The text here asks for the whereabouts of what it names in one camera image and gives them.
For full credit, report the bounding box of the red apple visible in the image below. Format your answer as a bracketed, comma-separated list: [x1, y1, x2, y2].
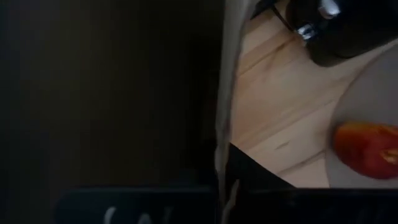
[333, 121, 398, 180]

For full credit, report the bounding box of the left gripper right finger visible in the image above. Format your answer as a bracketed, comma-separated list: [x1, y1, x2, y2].
[228, 142, 300, 224]

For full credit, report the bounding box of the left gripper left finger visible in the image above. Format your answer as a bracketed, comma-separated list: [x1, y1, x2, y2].
[130, 145, 219, 224]

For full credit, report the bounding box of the grey plate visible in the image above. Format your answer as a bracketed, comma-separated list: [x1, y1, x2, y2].
[324, 42, 398, 189]

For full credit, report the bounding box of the black toaster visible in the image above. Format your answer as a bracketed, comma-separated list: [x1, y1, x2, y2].
[249, 0, 398, 68]

